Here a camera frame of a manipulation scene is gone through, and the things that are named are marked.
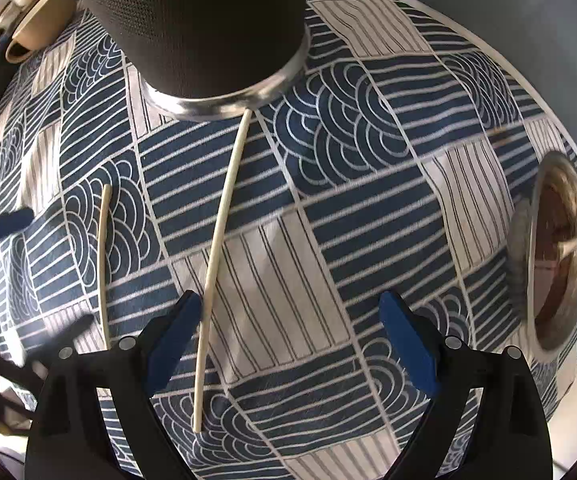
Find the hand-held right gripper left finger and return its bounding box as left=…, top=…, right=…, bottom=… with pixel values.
left=24, top=290, right=203, bottom=480

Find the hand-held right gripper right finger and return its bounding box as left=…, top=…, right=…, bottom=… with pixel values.
left=378, top=291, right=554, bottom=480

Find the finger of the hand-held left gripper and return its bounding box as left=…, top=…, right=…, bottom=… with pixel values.
left=0, top=208, right=35, bottom=247
left=0, top=332, right=44, bottom=433

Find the pale wooden chopstick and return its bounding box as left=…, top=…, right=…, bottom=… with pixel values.
left=192, top=109, right=253, bottom=434
left=98, top=184, right=113, bottom=347

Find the black metal tumbler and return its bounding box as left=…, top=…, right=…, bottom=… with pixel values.
left=63, top=0, right=311, bottom=122

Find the blue white patterned tablecloth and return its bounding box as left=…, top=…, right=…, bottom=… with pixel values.
left=0, top=0, right=577, bottom=480

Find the metal bowl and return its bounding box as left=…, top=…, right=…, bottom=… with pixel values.
left=505, top=151, right=577, bottom=361

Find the brown sauce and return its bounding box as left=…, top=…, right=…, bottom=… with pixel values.
left=535, top=185, right=577, bottom=341

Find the beige ceramic mug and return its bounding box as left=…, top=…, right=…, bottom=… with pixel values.
left=4, top=0, right=80, bottom=65

